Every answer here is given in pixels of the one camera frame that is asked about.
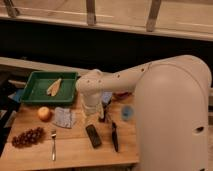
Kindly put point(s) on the purple bowl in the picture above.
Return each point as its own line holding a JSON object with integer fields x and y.
{"x": 121, "y": 95}

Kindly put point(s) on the green plastic tray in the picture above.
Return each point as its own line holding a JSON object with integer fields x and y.
{"x": 39, "y": 81}

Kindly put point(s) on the silver fork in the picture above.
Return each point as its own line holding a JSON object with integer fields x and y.
{"x": 53, "y": 136}

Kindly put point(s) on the blue sponge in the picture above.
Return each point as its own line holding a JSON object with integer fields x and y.
{"x": 106, "y": 97}

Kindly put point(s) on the yellow apple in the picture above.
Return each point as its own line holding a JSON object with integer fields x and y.
{"x": 44, "y": 113}

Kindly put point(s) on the small dark bottle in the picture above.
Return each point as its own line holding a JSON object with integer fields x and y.
{"x": 102, "y": 117}

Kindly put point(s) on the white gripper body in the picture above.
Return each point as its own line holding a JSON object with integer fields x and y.
{"x": 92, "y": 111}

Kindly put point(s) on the black handled knife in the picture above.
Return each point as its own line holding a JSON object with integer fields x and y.
{"x": 114, "y": 136}

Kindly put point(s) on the bunch of dark grapes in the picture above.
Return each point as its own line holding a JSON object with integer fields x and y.
{"x": 28, "y": 138}

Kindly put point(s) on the wooden table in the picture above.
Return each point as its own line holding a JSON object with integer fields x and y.
{"x": 73, "y": 147}

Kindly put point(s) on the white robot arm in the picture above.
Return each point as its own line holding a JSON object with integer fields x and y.
{"x": 171, "y": 110}

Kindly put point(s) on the blue plastic cup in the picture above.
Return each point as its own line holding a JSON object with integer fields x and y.
{"x": 126, "y": 113}

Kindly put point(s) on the grey folded cloth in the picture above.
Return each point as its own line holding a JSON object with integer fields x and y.
{"x": 64, "y": 118}

